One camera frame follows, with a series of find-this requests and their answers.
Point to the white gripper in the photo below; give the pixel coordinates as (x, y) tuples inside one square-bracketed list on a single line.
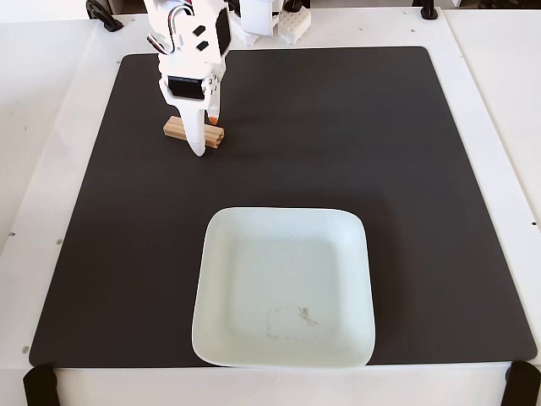
[(184, 87)]

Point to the wooden block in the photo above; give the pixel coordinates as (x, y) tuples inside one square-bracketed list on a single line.
[(173, 127)]

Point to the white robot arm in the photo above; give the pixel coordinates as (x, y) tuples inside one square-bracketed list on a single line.
[(207, 17)]

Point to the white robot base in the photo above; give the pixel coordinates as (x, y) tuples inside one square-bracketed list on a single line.
[(293, 27)]

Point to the white square plate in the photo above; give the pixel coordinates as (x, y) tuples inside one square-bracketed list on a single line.
[(283, 287)]

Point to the black mat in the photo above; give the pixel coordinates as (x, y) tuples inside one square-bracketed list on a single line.
[(338, 148)]

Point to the black table clamp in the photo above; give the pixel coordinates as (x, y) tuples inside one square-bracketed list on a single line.
[(427, 8), (40, 387), (520, 385), (103, 14)]

